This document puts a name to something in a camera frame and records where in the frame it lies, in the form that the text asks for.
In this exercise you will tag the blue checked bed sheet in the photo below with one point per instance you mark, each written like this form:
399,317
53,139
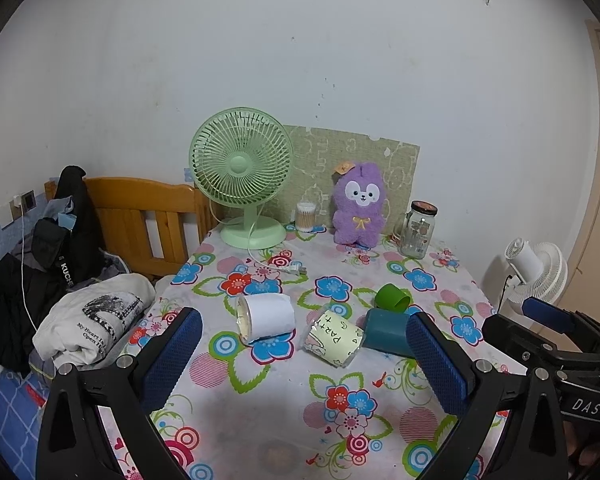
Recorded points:
10,420

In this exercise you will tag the glass jar with lid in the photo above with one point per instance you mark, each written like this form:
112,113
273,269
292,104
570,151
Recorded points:
418,232

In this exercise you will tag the wall socket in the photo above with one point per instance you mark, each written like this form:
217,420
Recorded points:
28,200

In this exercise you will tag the black jacket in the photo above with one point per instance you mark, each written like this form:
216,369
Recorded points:
80,220

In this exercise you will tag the white printed cloth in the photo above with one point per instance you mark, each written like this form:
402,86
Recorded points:
95,315

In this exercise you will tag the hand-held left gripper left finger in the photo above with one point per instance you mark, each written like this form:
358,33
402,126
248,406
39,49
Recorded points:
172,355

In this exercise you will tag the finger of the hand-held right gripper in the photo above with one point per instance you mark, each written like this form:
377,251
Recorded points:
550,312
520,340

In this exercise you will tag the green cup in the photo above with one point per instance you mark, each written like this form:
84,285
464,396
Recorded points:
392,297

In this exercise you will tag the green patterned foam board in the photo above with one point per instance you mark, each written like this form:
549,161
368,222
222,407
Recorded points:
385,160

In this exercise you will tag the cotton swab container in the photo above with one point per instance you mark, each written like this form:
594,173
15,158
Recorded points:
306,217

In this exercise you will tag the teal cup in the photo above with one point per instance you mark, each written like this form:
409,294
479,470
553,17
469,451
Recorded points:
386,332

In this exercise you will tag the pastel printed paper cup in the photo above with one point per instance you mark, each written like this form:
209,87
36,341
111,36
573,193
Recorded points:
335,337

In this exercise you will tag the white cup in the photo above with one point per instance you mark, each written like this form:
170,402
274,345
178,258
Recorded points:
270,316

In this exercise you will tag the green desk fan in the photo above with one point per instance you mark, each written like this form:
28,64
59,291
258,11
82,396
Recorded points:
240,165

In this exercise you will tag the purple plush toy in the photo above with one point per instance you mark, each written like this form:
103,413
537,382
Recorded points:
360,220

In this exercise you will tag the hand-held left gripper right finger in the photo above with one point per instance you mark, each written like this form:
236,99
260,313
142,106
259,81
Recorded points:
436,366

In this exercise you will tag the wooden bed headboard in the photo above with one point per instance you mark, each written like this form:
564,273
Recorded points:
125,230

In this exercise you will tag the floral tablecloth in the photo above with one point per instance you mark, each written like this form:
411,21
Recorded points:
280,410

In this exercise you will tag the white fan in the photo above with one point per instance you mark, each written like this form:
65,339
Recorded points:
535,270

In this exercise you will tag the dark clothes pile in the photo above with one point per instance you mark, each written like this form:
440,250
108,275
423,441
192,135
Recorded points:
5,310

